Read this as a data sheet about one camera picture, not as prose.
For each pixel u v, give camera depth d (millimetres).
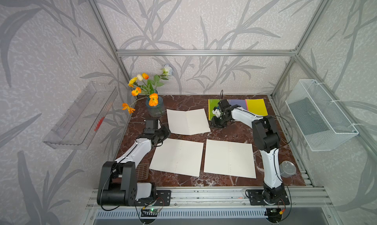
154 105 753
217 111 963
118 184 413
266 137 576
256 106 1127
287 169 782
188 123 1021
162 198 729
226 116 792
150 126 693
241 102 1162
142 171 823
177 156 873
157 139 752
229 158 875
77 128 640
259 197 734
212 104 1150
